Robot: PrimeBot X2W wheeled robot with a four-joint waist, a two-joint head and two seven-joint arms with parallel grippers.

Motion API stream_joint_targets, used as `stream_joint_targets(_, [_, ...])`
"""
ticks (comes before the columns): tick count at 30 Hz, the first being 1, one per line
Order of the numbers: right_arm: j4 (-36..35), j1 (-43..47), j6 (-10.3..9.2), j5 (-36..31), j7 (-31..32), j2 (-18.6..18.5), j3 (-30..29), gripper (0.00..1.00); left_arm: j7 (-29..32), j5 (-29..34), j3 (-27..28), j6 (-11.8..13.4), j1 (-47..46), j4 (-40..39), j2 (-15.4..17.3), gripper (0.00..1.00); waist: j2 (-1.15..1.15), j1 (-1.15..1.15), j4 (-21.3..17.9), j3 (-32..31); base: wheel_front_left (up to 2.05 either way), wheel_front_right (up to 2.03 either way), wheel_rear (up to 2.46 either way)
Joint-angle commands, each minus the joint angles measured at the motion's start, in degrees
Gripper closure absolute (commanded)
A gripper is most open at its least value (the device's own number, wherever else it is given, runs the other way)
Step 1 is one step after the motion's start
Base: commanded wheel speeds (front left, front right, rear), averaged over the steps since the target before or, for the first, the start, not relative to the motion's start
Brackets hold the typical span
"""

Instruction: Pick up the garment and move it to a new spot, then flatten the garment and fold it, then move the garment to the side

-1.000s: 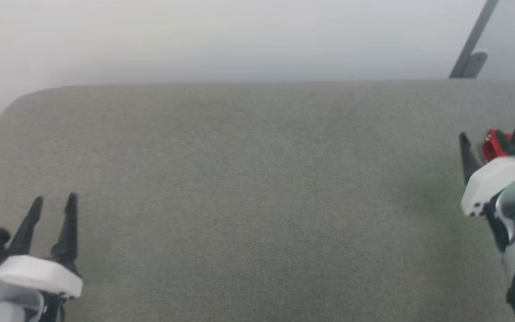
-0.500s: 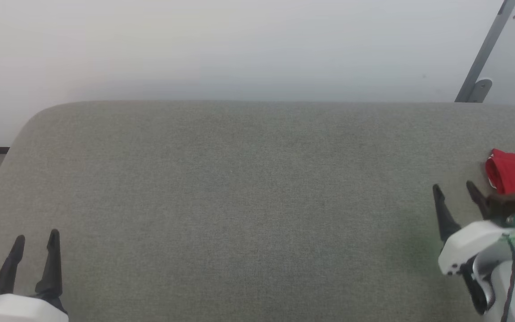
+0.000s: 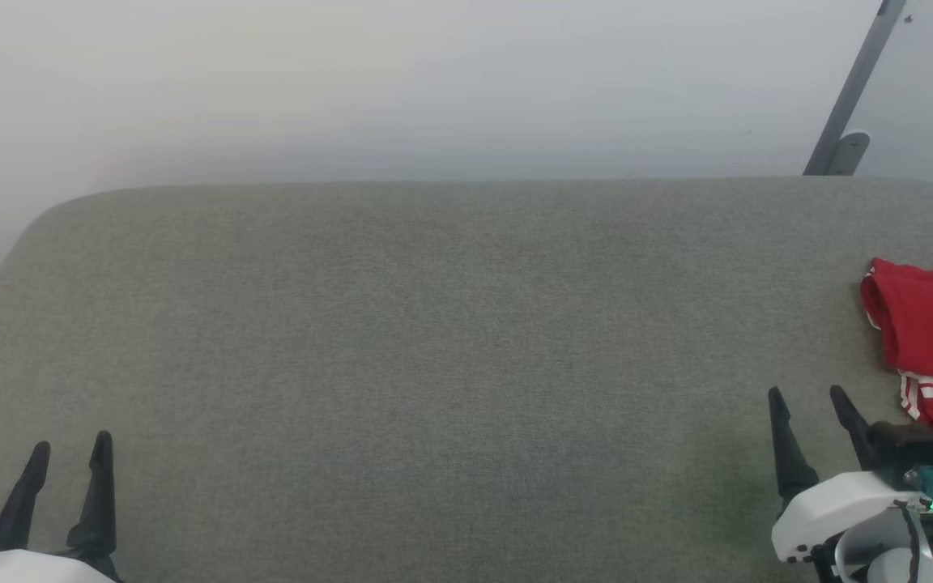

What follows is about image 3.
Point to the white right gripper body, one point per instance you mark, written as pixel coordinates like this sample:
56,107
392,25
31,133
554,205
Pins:
831,510

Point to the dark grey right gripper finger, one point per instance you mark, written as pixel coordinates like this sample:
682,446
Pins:
789,461
854,429

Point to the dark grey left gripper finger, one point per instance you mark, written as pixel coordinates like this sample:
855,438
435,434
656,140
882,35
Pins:
25,502
98,510

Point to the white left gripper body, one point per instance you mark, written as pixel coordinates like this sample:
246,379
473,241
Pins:
29,568

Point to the grey metal pole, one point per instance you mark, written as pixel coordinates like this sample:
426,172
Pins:
855,89

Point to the grey fabric sofa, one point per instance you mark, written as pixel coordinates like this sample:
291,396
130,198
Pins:
434,364

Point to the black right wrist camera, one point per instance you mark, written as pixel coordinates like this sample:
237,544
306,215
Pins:
908,449

